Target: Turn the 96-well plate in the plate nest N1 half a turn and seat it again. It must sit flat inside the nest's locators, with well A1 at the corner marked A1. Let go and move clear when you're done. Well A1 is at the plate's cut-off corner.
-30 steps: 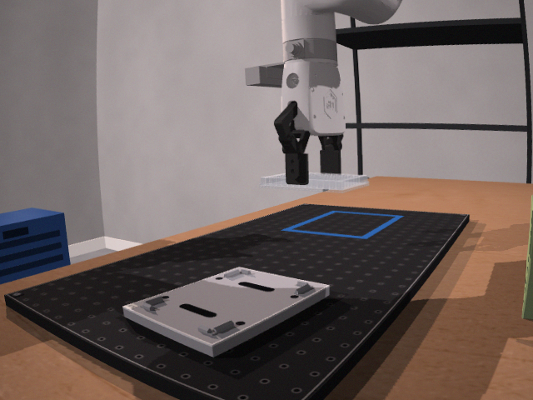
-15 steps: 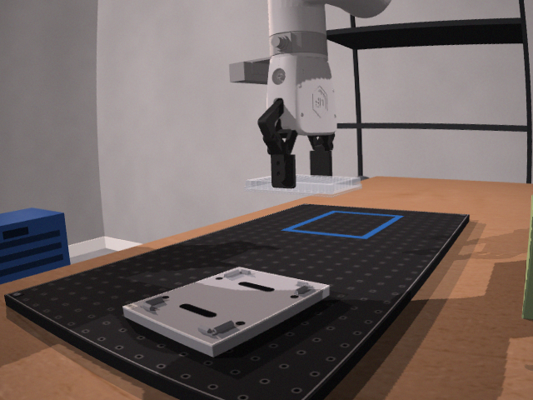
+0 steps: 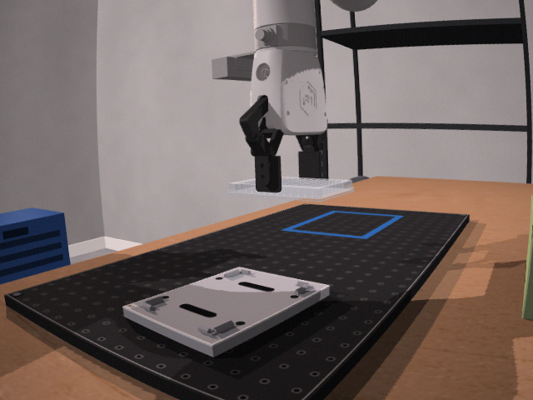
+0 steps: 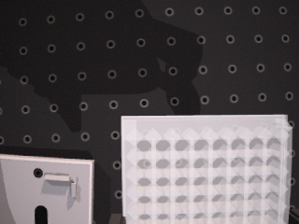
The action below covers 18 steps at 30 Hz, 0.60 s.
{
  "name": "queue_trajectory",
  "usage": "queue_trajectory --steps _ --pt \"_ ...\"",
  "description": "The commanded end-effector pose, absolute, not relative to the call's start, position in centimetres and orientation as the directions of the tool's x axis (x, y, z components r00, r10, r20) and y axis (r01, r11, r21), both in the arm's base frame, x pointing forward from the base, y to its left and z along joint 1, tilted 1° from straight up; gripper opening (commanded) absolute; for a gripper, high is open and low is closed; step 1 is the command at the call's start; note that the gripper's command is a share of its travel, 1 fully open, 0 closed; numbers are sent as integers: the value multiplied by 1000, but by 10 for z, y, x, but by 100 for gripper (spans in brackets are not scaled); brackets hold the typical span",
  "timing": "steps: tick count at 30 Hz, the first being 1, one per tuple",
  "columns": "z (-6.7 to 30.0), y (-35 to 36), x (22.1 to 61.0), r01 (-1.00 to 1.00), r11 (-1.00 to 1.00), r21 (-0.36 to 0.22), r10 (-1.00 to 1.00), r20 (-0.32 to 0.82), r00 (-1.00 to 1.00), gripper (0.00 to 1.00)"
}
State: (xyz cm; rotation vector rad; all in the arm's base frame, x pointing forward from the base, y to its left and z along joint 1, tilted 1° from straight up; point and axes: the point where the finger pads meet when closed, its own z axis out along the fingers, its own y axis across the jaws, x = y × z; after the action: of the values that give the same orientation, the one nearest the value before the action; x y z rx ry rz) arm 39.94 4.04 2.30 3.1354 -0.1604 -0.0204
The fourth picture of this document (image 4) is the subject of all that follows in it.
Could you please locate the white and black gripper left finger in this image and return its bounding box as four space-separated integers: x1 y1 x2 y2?
108 214 126 224

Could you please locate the clear well plate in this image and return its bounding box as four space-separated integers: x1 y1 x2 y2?
121 115 292 224

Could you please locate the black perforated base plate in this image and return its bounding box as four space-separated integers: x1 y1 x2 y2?
0 0 299 224

